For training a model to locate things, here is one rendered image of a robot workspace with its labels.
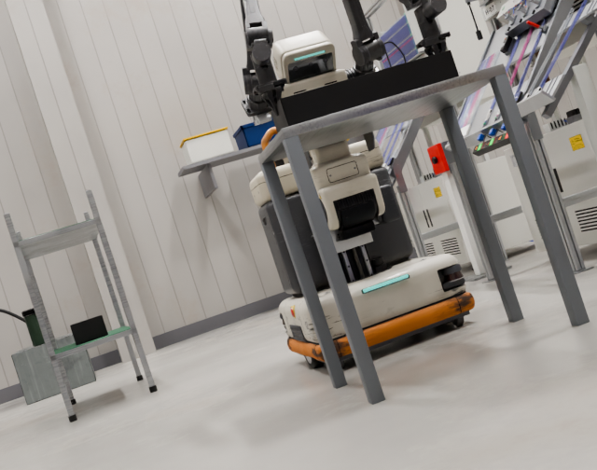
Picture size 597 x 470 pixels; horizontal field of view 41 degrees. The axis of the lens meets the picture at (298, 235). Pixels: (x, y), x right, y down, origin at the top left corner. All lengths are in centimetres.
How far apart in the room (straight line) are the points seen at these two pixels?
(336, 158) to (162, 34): 504
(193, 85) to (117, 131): 85
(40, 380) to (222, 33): 370
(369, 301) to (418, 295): 19
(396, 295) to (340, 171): 51
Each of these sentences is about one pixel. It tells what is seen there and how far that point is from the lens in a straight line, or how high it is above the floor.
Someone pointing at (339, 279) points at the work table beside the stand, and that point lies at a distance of 223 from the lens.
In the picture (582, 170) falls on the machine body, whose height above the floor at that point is 40.
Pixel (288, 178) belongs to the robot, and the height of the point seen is 75.
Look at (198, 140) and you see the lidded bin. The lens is 705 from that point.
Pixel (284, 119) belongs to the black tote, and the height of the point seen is 85.
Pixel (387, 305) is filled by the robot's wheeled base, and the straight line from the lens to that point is 297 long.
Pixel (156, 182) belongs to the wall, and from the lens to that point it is 758.
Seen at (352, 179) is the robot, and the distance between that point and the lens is 302.
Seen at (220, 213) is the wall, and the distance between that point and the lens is 761.
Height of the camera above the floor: 47
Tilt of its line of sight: 1 degrees up
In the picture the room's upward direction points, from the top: 18 degrees counter-clockwise
